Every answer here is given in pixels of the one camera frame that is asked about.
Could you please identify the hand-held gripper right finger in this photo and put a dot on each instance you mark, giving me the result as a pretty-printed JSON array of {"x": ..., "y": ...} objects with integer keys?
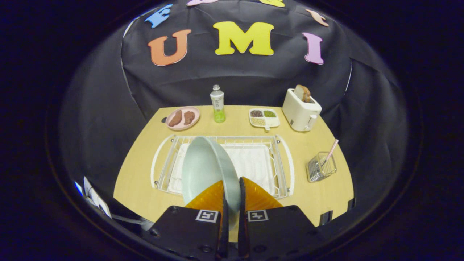
[{"x": 242, "y": 232}]

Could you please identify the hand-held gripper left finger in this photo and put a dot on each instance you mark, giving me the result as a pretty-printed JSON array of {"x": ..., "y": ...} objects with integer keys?
[{"x": 225, "y": 232}]

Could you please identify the pale green plate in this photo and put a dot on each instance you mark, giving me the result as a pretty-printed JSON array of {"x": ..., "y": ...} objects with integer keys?
[{"x": 203, "y": 166}]

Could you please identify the pink checked spoon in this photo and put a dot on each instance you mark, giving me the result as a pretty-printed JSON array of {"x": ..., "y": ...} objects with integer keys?
[{"x": 332, "y": 149}]

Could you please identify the pink plate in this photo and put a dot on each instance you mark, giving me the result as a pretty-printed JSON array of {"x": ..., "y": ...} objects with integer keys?
[{"x": 182, "y": 127}]

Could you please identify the white divided dish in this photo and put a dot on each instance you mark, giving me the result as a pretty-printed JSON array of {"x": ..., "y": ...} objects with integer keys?
[{"x": 264, "y": 117}]

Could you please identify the white drying mat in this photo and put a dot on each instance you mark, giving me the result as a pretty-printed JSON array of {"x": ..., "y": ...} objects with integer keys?
[{"x": 253, "y": 163}]

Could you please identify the black table clamp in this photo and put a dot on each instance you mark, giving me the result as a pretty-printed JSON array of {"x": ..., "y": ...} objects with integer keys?
[
  {"x": 326, "y": 217},
  {"x": 351, "y": 203}
]

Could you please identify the brown meat piece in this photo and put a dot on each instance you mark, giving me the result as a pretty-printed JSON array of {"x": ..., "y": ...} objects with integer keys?
[
  {"x": 175, "y": 118},
  {"x": 189, "y": 117}
]

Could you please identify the clear bottle with green liquid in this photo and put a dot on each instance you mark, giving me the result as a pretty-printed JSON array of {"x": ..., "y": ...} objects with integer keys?
[{"x": 218, "y": 103}]

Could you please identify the white toaster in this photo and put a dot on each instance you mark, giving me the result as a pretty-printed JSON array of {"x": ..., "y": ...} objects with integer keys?
[{"x": 299, "y": 114}]

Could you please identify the brown bread slice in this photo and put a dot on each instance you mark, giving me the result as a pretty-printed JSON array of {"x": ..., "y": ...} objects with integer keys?
[{"x": 302, "y": 93}]

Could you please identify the black backdrop cloth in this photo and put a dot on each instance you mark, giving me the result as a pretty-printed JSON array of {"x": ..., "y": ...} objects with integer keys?
[{"x": 239, "y": 76}]

